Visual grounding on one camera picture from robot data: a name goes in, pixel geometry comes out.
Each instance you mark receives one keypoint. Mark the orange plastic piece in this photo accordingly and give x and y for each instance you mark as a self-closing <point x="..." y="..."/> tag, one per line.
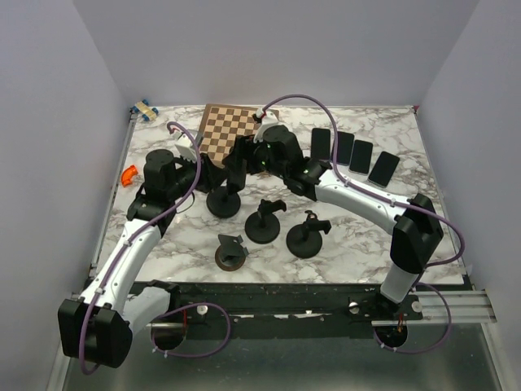
<point x="128" y="175"/>

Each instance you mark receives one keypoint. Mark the aluminium frame rail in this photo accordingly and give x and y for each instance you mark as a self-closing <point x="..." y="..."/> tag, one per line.
<point x="466" y="307"/>

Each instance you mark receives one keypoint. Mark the black phone with purple edge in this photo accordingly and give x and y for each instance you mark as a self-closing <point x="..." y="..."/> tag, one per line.
<point x="320" y="144"/>

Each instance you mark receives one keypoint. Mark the black right round-base stand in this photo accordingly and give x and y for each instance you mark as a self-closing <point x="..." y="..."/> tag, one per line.
<point x="305" y="240"/>

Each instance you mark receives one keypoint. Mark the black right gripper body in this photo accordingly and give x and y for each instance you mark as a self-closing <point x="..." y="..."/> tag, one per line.
<point x="260" y="159"/>

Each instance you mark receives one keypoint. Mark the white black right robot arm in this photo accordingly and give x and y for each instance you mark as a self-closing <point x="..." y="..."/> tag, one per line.
<point x="412" y="223"/>

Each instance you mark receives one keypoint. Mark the wooden chessboard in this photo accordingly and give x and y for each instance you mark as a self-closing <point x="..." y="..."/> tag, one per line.
<point x="219" y="127"/>

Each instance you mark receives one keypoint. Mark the black tall round-base phone stand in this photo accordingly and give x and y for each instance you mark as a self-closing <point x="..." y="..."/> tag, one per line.
<point x="262" y="227"/>

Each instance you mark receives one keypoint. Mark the brown-base near phone stand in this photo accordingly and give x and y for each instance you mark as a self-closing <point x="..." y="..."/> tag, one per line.
<point x="230" y="254"/>

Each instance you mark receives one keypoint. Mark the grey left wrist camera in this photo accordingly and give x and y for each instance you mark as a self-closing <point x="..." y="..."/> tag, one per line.
<point x="182" y="143"/>

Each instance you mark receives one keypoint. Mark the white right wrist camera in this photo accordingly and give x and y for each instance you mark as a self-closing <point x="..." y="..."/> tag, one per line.
<point x="265" y="119"/>

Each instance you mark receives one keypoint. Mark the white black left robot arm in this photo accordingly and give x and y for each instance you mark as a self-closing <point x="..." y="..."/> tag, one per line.
<point x="99" y="325"/>

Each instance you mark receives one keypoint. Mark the black left round-base stand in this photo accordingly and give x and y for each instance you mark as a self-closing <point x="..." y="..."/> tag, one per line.
<point x="223" y="204"/>

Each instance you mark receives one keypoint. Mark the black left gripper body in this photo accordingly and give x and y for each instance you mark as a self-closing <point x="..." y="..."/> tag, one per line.
<point x="205" y="182"/>

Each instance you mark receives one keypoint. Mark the teal-edged phone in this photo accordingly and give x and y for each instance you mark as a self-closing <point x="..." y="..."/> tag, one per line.
<point x="383" y="170"/>

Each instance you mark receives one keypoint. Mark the blue-edged black phone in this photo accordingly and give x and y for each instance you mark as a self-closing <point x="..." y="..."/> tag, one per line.
<point x="344" y="149"/>

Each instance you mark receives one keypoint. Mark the blue wheeled wooden toy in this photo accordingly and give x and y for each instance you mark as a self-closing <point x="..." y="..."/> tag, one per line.
<point x="147" y="112"/>

